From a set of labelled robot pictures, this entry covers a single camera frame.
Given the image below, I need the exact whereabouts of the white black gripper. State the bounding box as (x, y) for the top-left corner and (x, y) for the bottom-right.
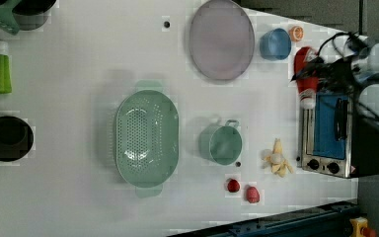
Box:
(306, 57), (359, 95)

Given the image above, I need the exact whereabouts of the red ketchup bottle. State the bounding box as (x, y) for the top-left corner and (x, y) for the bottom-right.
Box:
(294, 46), (319, 110)

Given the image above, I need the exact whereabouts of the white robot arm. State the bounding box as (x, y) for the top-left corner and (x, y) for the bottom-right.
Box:
(292, 33), (379, 127)

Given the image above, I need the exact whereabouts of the green oval strainer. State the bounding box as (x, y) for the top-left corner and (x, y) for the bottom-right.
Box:
(114, 81), (179, 198)

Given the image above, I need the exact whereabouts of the orange slice toy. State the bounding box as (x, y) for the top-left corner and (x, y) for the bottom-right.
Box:
(288, 26), (304, 42)

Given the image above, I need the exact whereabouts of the silver black toaster oven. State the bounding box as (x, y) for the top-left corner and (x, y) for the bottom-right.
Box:
(300, 93), (379, 179)

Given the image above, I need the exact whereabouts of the blue bowl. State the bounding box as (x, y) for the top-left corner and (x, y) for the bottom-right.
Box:
(260, 28), (291, 61)

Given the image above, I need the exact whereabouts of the peeled toy banana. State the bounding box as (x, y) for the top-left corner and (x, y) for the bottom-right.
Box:
(262, 138), (294, 178)

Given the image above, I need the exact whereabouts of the yellow red toy object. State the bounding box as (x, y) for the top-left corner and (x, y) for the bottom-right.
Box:
(349, 217), (377, 237)

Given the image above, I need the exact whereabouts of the light red strawberry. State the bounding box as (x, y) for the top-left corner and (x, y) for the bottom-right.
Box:
(246, 187), (261, 203)

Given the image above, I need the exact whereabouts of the dark red strawberry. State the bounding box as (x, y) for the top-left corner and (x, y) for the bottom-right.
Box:
(227, 179), (240, 193)

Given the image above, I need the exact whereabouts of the black cylinder cup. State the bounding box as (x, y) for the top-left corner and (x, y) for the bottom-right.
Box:
(12, 0), (57, 31)

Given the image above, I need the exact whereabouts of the black round cup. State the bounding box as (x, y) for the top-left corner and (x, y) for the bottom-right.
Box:
(0, 116), (34, 162)

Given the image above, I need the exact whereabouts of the green plastic crate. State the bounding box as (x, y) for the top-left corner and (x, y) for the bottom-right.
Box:
(0, 0), (22, 35)

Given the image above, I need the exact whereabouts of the green mug with handle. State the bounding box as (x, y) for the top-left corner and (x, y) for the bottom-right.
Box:
(198, 119), (243, 165)

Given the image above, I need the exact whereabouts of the blue metal frame rail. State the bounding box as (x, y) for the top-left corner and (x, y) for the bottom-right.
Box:
(168, 201), (361, 237)

